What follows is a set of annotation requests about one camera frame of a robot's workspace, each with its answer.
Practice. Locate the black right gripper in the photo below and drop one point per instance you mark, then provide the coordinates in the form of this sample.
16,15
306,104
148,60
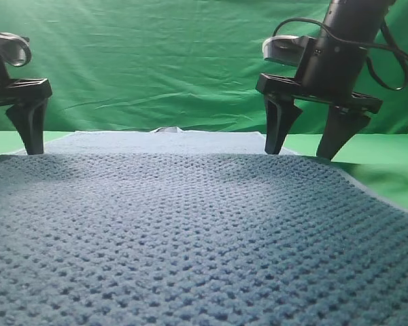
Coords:
326,75

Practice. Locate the blue waffle weave towel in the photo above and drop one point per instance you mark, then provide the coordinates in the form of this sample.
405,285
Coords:
98,231

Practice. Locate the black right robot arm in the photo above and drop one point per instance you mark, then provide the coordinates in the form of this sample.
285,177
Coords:
354,25

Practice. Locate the green backdrop cloth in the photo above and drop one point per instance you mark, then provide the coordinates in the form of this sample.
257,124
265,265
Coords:
139,65

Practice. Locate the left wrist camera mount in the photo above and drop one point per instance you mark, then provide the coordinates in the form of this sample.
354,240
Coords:
15,49

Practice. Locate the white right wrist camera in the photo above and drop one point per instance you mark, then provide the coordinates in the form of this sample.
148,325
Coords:
285,49

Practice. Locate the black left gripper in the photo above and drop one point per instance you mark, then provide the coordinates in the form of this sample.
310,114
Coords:
29,100

